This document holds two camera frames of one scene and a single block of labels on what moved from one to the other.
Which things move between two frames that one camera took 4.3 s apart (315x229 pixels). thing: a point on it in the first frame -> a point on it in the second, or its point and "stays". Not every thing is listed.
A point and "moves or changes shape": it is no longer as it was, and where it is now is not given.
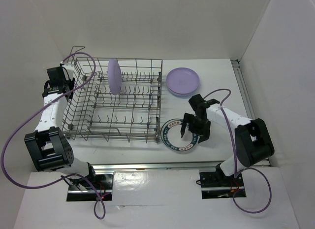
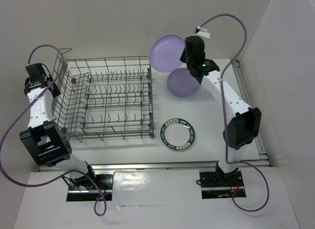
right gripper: x=187 y=116 -> x=182 y=57
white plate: x=171 y=137 stays
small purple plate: x=182 y=80 stays
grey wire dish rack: x=113 y=99 moves or changes shape
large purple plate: x=114 y=76 -> x=166 y=51
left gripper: x=71 y=82 -> x=55 y=92
